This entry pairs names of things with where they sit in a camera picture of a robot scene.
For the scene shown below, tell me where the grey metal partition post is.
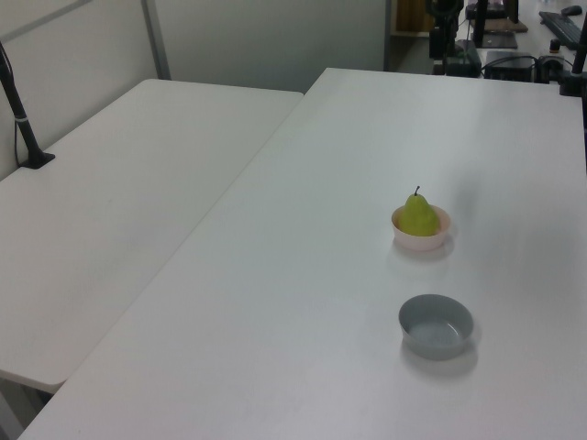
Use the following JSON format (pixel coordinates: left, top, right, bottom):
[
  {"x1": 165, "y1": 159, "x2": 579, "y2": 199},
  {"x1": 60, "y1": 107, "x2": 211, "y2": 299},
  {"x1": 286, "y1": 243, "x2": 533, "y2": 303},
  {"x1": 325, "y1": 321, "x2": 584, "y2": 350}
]
[{"x1": 140, "y1": 0, "x2": 172, "y2": 82}]

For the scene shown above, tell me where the black flat laptop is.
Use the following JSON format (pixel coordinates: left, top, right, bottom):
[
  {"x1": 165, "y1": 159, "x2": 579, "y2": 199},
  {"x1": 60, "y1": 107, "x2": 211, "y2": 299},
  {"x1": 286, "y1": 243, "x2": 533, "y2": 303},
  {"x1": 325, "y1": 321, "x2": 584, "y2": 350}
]
[{"x1": 479, "y1": 29, "x2": 519, "y2": 50}]

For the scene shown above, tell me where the green pear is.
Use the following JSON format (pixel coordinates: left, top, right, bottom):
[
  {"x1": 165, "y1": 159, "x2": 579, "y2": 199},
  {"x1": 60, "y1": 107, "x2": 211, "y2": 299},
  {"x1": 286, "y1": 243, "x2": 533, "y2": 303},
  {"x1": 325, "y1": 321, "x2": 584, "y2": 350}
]
[{"x1": 396, "y1": 185, "x2": 440, "y2": 238}]

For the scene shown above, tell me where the grey control box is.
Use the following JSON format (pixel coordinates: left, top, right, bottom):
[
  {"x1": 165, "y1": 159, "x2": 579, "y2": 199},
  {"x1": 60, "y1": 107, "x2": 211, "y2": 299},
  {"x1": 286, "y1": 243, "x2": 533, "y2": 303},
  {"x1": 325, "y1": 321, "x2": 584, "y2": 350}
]
[{"x1": 537, "y1": 53, "x2": 575, "y2": 84}]

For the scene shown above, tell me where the white side table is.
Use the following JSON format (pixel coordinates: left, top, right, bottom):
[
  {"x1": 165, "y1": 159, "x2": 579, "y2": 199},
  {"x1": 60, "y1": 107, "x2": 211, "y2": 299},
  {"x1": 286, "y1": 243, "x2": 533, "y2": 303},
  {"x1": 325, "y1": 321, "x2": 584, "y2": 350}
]
[{"x1": 0, "y1": 78, "x2": 306, "y2": 394}]

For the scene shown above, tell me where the black base box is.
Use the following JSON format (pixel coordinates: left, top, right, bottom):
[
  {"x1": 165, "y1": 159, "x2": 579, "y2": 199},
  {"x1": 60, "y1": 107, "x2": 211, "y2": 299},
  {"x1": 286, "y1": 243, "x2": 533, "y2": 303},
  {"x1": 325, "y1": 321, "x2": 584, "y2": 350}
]
[{"x1": 443, "y1": 39, "x2": 482, "y2": 77}]

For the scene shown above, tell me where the brown board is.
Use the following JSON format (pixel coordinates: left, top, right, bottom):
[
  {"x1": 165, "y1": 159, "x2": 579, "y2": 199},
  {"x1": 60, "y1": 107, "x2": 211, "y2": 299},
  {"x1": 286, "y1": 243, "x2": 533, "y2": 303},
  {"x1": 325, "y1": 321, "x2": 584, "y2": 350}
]
[{"x1": 485, "y1": 16, "x2": 529, "y2": 34}]

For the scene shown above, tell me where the black equipment box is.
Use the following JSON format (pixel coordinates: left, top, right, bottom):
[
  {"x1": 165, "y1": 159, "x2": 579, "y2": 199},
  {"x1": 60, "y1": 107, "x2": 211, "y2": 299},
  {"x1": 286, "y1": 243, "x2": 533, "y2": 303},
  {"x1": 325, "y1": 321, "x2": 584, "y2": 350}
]
[{"x1": 484, "y1": 49, "x2": 538, "y2": 82}]

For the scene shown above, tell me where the black vertical device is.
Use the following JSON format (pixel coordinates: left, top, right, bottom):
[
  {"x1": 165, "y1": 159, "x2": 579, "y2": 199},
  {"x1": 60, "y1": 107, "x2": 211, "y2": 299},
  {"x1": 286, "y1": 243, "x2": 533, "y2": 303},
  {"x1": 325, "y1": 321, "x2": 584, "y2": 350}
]
[{"x1": 427, "y1": 0, "x2": 464, "y2": 61}]

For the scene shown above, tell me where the black camera pole with clamp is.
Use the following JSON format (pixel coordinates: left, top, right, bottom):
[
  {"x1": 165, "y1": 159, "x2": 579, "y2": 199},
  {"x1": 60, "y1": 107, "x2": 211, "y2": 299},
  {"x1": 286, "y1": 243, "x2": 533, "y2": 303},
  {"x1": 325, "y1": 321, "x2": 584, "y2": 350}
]
[{"x1": 0, "y1": 39, "x2": 57, "y2": 169}]

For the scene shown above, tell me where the thin black pole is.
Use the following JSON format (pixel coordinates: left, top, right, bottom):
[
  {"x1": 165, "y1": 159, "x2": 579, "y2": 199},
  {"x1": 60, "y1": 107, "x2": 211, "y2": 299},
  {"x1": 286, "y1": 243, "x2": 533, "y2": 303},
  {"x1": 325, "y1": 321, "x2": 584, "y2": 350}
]
[{"x1": 473, "y1": 0, "x2": 490, "y2": 48}]

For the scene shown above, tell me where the yellow-green panel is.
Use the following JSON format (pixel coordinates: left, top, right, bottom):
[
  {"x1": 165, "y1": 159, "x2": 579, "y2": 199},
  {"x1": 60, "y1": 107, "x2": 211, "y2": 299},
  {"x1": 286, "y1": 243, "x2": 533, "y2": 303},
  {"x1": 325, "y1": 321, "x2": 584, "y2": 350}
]
[{"x1": 396, "y1": 0, "x2": 435, "y2": 36}]

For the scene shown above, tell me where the grey plastic bowl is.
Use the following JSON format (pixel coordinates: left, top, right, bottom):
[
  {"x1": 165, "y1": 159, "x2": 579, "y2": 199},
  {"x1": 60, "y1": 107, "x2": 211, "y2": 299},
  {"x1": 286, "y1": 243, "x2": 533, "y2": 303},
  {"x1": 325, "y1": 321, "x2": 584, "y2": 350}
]
[{"x1": 397, "y1": 293, "x2": 475, "y2": 361}]

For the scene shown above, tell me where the pink plastic bowl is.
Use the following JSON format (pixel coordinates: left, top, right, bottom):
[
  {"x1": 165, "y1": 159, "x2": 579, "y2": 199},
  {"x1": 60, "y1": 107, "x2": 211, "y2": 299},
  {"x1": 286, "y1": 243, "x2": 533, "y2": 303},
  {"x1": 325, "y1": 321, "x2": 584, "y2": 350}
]
[{"x1": 391, "y1": 204, "x2": 453, "y2": 252}]

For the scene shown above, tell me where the black keyboard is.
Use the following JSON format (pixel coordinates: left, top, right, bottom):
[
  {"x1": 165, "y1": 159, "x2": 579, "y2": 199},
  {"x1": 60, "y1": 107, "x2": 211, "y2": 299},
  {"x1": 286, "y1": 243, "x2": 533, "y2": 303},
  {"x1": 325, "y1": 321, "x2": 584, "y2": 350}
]
[{"x1": 537, "y1": 10, "x2": 584, "y2": 48}]

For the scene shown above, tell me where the black pole with table clamp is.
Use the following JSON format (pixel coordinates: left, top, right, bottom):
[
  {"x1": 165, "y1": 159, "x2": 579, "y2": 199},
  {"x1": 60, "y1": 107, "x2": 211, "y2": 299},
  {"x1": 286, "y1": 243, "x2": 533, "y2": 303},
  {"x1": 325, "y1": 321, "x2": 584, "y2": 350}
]
[{"x1": 558, "y1": 38, "x2": 587, "y2": 98}]

